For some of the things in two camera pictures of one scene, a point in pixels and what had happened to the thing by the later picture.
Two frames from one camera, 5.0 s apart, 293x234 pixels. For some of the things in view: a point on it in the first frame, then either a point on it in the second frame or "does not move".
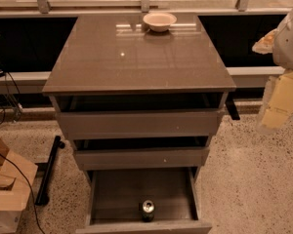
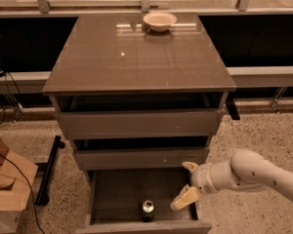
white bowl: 159,21 does not move
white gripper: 289,44 → 201,177
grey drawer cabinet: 141,107 does not move
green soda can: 148,211 does not move
